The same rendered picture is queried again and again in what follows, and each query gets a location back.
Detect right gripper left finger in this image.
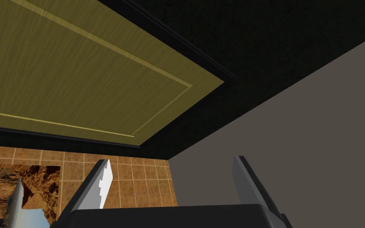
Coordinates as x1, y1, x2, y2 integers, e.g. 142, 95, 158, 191
63, 159, 113, 214

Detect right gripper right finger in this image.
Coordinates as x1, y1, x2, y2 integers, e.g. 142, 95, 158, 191
232, 155, 285, 219

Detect brown rocky landscape picture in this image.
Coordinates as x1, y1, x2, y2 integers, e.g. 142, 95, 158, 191
0, 163, 61, 228

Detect olive wooden door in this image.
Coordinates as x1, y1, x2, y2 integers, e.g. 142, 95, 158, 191
0, 0, 225, 147

